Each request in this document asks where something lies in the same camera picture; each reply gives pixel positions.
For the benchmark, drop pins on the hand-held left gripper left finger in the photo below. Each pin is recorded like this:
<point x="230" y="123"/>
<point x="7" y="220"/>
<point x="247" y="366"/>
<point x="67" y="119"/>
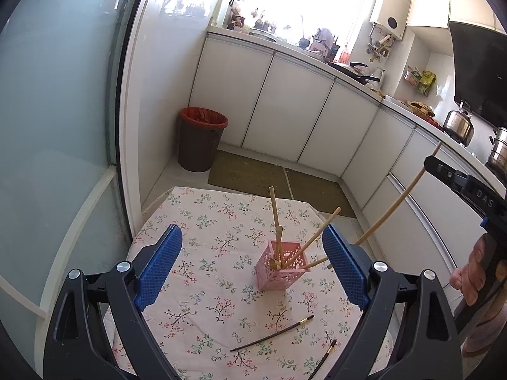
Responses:
<point x="158" y="269"/>

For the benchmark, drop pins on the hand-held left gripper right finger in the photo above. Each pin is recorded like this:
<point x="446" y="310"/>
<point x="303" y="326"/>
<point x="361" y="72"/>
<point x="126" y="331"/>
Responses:
<point x="344" y="269"/>

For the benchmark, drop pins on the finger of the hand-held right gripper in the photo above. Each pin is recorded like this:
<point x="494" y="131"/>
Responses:
<point x="443" y="172"/>

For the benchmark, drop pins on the plain wooden chopstick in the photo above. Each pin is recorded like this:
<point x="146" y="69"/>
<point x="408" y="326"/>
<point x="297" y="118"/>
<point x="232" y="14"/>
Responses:
<point x="279" y="241"/>
<point x="390" y="211"/>
<point x="274" y="213"/>
<point x="317" y="263"/>
<point x="317" y="231"/>

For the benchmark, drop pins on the pink perforated chopstick holder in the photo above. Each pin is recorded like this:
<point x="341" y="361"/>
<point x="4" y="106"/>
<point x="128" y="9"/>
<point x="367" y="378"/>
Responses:
<point x="277" y="279"/>

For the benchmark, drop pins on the black chopstick gold band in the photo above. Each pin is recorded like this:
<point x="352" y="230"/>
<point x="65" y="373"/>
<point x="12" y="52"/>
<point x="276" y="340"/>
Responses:
<point x="324" y="358"/>
<point x="273" y="335"/>

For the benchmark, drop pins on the person's right hand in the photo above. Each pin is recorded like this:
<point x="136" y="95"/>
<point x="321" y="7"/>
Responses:
<point x="471" y="277"/>

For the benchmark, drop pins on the steel kettle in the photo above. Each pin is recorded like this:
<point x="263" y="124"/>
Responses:
<point x="458" y="124"/>

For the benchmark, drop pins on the steel cooking pot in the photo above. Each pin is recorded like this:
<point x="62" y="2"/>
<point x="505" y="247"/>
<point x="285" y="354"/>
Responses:
<point x="498" y="148"/>

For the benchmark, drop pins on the floral tablecloth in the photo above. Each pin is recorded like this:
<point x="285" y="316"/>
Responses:
<point x="222" y="253"/>

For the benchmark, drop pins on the dish of food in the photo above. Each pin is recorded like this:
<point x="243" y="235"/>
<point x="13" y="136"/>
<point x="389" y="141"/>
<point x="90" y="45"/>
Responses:
<point x="420" y="109"/>

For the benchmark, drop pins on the olive floor mat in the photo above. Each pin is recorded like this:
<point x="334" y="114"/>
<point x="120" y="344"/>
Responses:
<point x="317" y="194"/>
<point x="249" y="176"/>

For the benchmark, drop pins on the yellow green food package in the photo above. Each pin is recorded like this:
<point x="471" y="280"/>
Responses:
<point x="427" y="82"/>

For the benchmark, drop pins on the black range hood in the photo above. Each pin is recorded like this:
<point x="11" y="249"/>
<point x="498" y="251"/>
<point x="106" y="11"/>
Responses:
<point x="481" y="71"/>

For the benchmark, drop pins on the white jug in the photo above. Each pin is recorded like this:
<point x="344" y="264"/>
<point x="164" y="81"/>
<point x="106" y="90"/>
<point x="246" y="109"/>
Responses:
<point x="375" y="79"/>

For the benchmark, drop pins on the brown trash bin red liner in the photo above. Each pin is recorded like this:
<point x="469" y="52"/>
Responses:
<point x="200" y="142"/>

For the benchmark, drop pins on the black frying pan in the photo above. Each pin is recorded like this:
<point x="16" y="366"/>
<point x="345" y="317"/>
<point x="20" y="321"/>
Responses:
<point x="352" y="71"/>

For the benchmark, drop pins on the red bottle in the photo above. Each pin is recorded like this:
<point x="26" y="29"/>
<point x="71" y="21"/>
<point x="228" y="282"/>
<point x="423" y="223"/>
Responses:
<point x="344" y="53"/>

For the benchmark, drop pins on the white water heater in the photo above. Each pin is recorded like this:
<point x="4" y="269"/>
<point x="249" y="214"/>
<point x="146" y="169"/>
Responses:
<point x="390" y="12"/>

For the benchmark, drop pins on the white lower kitchen cabinets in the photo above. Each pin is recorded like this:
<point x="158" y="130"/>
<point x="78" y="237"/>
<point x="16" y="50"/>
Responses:
<point x="285" y="107"/>

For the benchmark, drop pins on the frosted glass sliding door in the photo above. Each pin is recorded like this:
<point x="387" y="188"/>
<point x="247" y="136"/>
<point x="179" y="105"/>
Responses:
<point x="59" y="126"/>

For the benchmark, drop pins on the countertop utensil rack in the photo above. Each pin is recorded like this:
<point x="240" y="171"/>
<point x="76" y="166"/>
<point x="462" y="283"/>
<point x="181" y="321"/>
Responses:
<point x="324" y="43"/>

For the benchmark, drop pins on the steel sink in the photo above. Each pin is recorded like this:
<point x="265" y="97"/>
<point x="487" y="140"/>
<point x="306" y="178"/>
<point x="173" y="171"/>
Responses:
<point x="263" y="35"/>

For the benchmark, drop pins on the white upper wall cabinet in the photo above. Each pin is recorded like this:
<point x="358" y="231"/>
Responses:
<point x="431" y="0"/>

